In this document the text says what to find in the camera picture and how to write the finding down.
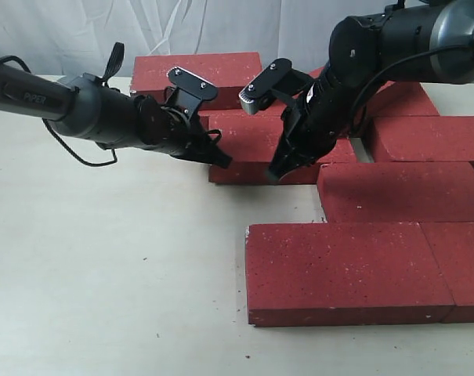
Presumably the front large red brick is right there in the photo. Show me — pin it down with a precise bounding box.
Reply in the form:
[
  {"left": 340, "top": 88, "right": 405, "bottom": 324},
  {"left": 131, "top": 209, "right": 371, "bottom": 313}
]
[{"left": 245, "top": 222, "right": 454, "bottom": 327}]

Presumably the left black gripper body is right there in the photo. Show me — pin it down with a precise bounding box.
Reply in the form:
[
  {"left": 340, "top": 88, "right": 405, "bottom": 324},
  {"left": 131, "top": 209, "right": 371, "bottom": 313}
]
[{"left": 138, "top": 97, "right": 221, "bottom": 163}]

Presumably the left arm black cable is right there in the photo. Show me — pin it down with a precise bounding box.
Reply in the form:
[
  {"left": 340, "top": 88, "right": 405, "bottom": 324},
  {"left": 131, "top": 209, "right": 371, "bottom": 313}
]
[{"left": 0, "top": 42, "right": 222, "bottom": 168}]

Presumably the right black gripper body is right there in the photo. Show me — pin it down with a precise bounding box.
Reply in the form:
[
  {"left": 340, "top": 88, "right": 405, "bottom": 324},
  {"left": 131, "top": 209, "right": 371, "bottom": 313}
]
[{"left": 275, "top": 65, "right": 374, "bottom": 168}]

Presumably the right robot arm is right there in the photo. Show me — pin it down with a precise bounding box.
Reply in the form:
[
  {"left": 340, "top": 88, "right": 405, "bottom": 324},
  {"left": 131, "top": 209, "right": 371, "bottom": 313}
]
[{"left": 266, "top": 1, "right": 474, "bottom": 182}]

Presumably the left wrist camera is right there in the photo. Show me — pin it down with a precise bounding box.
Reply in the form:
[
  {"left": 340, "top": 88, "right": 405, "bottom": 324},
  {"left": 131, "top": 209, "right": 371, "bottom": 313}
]
[{"left": 165, "top": 67, "right": 219, "bottom": 118}]

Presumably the far-right edge red brick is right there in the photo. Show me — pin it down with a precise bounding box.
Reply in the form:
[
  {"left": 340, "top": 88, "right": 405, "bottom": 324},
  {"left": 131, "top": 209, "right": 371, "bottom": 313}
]
[{"left": 363, "top": 116, "right": 474, "bottom": 169}]

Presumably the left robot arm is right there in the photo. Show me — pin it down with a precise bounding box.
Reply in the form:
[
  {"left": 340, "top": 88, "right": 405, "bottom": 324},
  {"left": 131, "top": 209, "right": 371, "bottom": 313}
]
[{"left": 0, "top": 56, "right": 232, "bottom": 168}]

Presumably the grey fabric backdrop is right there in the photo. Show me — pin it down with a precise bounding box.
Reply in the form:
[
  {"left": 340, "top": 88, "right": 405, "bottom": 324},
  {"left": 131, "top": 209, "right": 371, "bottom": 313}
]
[{"left": 0, "top": 0, "right": 474, "bottom": 84}]

